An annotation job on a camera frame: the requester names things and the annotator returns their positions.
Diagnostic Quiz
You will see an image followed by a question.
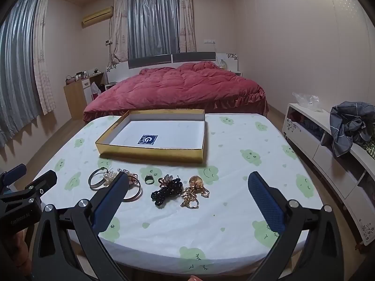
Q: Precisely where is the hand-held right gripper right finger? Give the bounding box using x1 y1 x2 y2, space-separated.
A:
248 171 345 281

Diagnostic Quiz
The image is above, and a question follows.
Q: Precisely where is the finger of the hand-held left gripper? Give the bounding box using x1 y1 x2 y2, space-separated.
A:
0 164 27 194
25 170 58 203

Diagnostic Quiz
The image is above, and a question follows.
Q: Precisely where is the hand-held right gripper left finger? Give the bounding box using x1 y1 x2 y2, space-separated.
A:
31 171 129 281

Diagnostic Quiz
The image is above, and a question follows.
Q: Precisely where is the silver bangle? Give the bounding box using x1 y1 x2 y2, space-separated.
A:
89 167 109 189

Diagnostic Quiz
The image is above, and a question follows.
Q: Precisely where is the rose gold bangle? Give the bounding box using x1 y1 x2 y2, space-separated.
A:
122 173 143 202

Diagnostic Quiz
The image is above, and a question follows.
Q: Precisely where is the pearl bead bracelet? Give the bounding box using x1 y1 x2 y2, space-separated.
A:
117 168 139 182

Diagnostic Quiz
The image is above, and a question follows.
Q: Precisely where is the black bead bracelet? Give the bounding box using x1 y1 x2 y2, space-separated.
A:
150 178 184 209

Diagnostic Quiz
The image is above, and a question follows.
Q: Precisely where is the crystal hair clip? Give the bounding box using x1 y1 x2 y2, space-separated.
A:
158 174 174 188

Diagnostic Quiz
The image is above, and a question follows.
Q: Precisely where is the amber round pendant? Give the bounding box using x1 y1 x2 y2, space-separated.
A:
189 175 206 188

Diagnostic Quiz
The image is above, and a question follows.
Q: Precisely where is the gold chain necklace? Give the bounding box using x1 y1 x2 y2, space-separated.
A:
180 185 210 210

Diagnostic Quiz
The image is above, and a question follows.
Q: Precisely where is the gold cardboard box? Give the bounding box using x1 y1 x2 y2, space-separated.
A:
94 109 206 164

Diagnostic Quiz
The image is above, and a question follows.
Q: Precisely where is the person's left hand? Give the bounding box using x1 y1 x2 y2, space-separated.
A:
0 231 31 281

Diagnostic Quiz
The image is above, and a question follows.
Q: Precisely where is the white floral media cabinet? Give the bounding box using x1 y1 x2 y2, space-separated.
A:
282 103 375 247

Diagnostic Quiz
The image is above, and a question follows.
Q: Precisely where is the wooden desk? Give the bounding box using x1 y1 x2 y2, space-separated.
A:
64 73 105 121

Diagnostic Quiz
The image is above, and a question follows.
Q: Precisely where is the red white shopping bag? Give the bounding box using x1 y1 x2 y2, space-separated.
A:
90 82 104 102

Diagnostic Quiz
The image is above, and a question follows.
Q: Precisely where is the grey window curtain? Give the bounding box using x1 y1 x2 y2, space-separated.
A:
127 0 180 61
0 0 42 148

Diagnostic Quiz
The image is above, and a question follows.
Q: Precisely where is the clear plastic bag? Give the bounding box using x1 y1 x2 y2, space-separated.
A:
292 92 323 112

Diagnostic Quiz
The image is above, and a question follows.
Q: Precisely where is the grey crumpled clothing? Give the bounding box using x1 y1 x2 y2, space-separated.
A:
321 101 375 157

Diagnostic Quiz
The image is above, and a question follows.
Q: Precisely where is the green plaid cloth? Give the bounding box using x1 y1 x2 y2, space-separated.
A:
363 138 375 159

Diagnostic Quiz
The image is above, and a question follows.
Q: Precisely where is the floral cream curtain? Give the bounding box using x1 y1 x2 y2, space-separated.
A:
112 0 130 64
179 0 197 54
30 0 56 115

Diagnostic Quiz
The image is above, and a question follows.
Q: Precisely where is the bed with red duvet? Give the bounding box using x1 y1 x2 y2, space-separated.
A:
83 61 269 122

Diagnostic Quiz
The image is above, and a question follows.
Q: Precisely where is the white grey bed headboard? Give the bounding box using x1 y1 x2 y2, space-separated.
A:
106 52 238 82

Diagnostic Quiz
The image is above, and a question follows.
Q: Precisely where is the cream air conditioner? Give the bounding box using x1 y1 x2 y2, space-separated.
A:
81 6 114 27

